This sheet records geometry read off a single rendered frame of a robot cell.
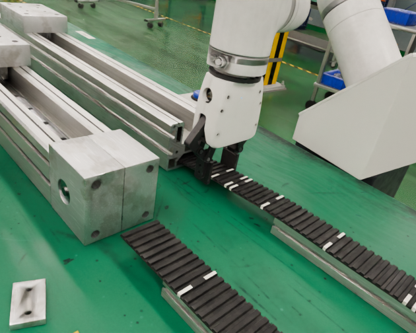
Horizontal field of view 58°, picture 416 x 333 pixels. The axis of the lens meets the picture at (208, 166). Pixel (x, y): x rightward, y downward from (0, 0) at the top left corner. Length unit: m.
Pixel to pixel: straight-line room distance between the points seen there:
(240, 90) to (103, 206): 0.24
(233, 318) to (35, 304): 0.19
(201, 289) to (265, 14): 0.32
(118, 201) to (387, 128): 0.49
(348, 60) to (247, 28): 0.40
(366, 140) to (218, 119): 0.32
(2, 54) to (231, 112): 0.44
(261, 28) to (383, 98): 0.30
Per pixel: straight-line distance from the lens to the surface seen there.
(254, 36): 0.49
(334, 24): 0.88
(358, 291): 0.50
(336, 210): 0.64
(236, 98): 0.52
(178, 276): 0.40
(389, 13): 3.51
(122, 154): 0.46
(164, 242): 0.43
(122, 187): 0.45
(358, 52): 0.85
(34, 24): 1.06
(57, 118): 0.64
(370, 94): 0.73
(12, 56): 0.79
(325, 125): 0.79
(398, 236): 0.64
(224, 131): 0.53
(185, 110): 0.66
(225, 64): 0.50
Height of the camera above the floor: 1.10
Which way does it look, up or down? 29 degrees down
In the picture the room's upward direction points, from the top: 11 degrees clockwise
